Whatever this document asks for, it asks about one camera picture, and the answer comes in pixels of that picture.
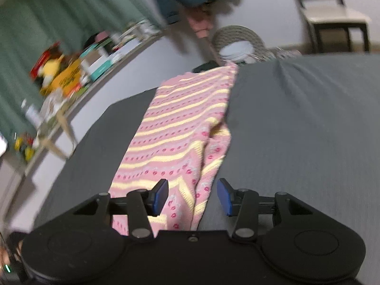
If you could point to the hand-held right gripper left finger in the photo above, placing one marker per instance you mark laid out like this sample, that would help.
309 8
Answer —
161 196

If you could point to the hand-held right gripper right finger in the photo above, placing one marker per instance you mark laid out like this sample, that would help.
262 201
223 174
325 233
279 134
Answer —
224 196

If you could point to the pink yellow striped knit sweater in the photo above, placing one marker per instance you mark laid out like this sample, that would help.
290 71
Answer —
178 118

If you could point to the beige canvas tote bag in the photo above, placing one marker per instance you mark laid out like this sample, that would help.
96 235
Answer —
63 127

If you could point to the window ledge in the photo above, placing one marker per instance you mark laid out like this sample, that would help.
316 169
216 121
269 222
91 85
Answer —
98 90

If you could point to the dark box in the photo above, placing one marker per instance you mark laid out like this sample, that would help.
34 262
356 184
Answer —
204 66

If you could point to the yellow drink can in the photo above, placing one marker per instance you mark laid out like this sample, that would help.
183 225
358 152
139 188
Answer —
25 150

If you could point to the stack of white bowls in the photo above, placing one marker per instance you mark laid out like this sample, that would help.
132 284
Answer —
237 52

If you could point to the teal and white box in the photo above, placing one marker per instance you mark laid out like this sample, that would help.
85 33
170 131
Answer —
98 63

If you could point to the clear plastic water bottle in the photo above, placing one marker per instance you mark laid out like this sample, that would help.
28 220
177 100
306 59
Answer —
31 114

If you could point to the woven basket with white bucket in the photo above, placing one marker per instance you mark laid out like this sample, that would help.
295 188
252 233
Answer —
237 34

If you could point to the yellow plush toy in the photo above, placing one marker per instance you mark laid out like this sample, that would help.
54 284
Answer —
50 69

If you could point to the pink hanging garment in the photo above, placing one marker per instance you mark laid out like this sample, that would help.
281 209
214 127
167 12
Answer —
200 20

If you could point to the red box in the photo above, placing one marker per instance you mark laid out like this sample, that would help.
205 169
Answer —
44 58

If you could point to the green curtain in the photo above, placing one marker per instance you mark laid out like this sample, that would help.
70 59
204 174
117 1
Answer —
59 12

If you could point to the white chair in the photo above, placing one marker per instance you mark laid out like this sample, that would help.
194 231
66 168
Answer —
335 14

